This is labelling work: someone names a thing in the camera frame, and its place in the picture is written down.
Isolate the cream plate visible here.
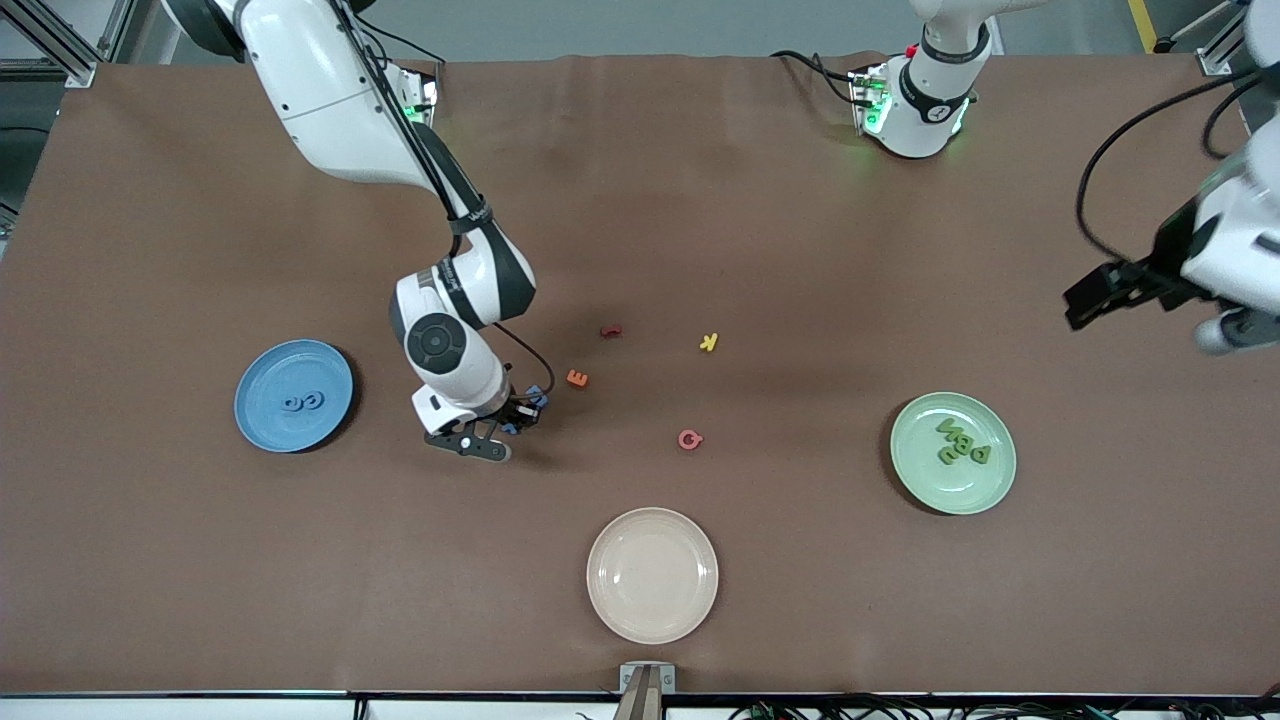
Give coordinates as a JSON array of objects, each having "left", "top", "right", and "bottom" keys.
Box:
[{"left": 585, "top": 507, "right": 720, "bottom": 646}]

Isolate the brown table mat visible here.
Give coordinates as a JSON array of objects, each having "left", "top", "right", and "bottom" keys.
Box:
[{"left": 0, "top": 50, "right": 1280, "bottom": 698}]

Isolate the blue plate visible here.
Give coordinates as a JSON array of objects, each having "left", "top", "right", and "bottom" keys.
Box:
[{"left": 233, "top": 339, "right": 355, "bottom": 454}]

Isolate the light green plate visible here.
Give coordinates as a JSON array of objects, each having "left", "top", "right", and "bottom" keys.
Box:
[{"left": 889, "top": 391, "right": 1018, "bottom": 517}]

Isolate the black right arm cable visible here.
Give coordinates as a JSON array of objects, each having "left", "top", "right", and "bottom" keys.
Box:
[{"left": 330, "top": 0, "right": 557, "bottom": 396}]

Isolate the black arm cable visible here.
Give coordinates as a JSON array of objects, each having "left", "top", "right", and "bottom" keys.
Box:
[
  {"left": 1075, "top": 65, "right": 1263, "bottom": 266},
  {"left": 330, "top": 0, "right": 557, "bottom": 396}
]

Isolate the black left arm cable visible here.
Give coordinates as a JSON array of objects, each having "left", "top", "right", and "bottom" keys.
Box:
[{"left": 1075, "top": 65, "right": 1263, "bottom": 266}]

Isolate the aluminium frame post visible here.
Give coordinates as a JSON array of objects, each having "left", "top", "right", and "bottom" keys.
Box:
[
  {"left": 0, "top": 0, "right": 136, "bottom": 89},
  {"left": 1195, "top": 0, "right": 1280, "bottom": 79}
]

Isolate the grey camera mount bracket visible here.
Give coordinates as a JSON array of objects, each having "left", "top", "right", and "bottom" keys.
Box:
[{"left": 618, "top": 661, "right": 677, "bottom": 720}]

